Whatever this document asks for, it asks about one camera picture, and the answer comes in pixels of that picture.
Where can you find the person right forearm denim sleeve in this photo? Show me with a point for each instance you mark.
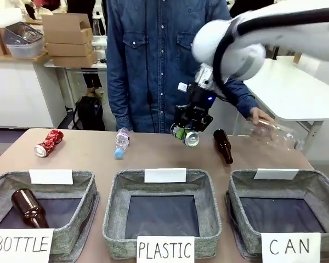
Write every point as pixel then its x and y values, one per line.
pixel 120 107

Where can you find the white side table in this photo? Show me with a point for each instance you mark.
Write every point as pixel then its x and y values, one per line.
pixel 290 90

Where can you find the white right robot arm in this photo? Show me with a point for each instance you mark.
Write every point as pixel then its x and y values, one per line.
pixel 249 54

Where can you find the grey fabric basket plastic label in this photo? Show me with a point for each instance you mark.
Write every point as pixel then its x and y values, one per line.
pixel 118 202

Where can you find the black backpack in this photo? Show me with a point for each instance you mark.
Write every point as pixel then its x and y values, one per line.
pixel 89 113

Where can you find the crushed red drink can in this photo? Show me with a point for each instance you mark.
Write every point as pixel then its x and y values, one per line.
pixel 50 141

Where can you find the person left hand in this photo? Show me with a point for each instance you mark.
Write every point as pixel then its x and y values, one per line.
pixel 259 114

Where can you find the background person black clothes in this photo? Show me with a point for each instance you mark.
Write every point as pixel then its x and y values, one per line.
pixel 92 80

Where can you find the white cabinet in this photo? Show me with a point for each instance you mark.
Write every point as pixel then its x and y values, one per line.
pixel 19 93

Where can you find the large clear plastic bottle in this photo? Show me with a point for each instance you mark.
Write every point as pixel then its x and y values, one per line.
pixel 277 134

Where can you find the grey fabric basket can label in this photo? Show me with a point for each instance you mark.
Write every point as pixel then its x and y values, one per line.
pixel 315 189

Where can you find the person left forearm denim sleeve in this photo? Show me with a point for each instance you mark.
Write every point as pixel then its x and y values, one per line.
pixel 242 96

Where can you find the small plastic bottle blue cap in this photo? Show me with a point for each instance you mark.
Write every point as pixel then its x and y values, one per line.
pixel 122 142

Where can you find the large open cardboard box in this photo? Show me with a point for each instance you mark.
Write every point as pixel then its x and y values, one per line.
pixel 65 28

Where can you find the blank white card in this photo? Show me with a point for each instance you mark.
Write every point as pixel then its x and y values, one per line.
pixel 276 174
pixel 51 177
pixel 165 175

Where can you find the white paper sign PLASTIC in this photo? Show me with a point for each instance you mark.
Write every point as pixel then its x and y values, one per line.
pixel 165 249

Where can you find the clear plastic storage container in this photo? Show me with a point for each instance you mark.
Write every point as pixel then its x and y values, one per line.
pixel 26 41

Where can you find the white paper sign CAN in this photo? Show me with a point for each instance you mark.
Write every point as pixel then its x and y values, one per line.
pixel 290 246

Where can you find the green silver drink can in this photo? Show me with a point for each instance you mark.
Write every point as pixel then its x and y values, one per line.
pixel 191 139

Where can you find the white paper sign BOTTLE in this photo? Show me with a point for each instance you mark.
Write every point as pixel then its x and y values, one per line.
pixel 22 245

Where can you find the brown glass bottle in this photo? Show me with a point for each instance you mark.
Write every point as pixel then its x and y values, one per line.
pixel 222 142
pixel 27 206

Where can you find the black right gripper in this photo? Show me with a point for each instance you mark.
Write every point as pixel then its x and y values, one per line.
pixel 198 101

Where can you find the grey fabric basket bottle label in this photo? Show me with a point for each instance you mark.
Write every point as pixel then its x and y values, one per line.
pixel 79 208

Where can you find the person torso denim shirt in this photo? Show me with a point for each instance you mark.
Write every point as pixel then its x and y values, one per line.
pixel 159 54

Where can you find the flat cardboard box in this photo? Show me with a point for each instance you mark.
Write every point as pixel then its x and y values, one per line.
pixel 74 59
pixel 68 48

